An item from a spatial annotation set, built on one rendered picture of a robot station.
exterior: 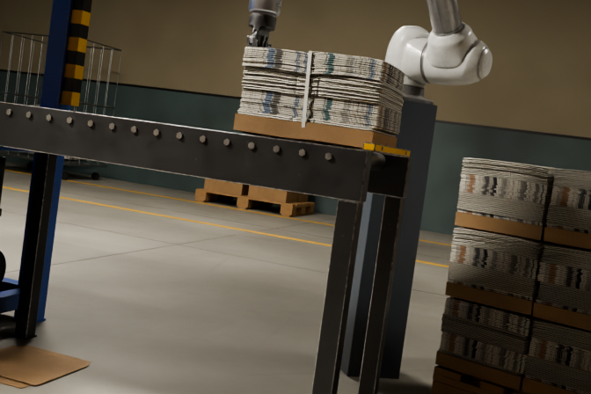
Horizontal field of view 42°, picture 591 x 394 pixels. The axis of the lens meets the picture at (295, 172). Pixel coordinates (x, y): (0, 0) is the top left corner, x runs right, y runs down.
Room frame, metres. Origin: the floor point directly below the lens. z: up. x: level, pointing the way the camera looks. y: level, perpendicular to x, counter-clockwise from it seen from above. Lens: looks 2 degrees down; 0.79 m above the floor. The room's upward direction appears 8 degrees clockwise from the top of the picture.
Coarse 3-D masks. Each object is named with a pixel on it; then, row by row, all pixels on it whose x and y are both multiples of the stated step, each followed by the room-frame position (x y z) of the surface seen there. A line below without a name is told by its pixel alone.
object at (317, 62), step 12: (300, 60) 1.96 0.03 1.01; (312, 60) 1.95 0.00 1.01; (300, 72) 1.96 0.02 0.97; (312, 72) 1.94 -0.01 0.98; (300, 84) 1.96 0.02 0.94; (312, 84) 1.95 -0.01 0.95; (300, 96) 1.96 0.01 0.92; (312, 96) 1.95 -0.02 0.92; (300, 108) 1.96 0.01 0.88; (312, 108) 1.95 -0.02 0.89; (300, 120) 1.96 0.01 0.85; (312, 120) 1.94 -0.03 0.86; (324, 144) 2.07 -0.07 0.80
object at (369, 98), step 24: (336, 72) 1.92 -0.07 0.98; (360, 72) 1.90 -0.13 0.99; (384, 72) 1.93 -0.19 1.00; (336, 96) 1.92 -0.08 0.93; (360, 96) 1.90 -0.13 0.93; (384, 96) 1.93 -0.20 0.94; (336, 120) 1.92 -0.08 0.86; (360, 120) 1.91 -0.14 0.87; (384, 120) 1.99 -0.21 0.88; (336, 144) 1.93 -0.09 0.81
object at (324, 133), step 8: (320, 128) 1.93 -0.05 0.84; (328, 128) 1.93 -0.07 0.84; (336, 128) 1.92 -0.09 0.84; (344, 128) 1.91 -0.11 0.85; (352, 128) 1.91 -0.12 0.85; (312, 136) 1.94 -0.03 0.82; (320, 136) 1.93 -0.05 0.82; (328, 136) 1.92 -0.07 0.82; (336, 136) 1.92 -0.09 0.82; (344, 136) 1.91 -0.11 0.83; (352, 136) 1.90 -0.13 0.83; (360, 136) 1.90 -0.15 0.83; (368, 136) 1.89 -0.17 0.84; (376, 136) 1.92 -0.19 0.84; (384, 136) 2.00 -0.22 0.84; (392, 136) 2.09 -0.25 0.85; (344, 144) 1.91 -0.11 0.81; (352, 144) 1.90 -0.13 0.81; (360, 144) 1.90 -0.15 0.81; (384, 144) 2.02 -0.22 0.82; (392, 144) 2.11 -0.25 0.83
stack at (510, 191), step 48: (480, 192) 2.43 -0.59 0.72; (528, 192) 2.33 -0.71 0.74; (576, 192) 2.26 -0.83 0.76; (480, 240) 2.41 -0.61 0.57; (528, 240) 2.33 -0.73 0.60; (480, 288) 2.40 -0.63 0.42; (528, 288) 2.31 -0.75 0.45; (576, 288) 2.23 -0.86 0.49; (480, 336) 2.39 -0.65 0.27; (528, 336) 2.31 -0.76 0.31; (576, 336) 2.21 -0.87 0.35; (432, 384) 2.47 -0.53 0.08; (480, 384) 2.37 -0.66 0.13; (576, 384) 2.20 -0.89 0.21
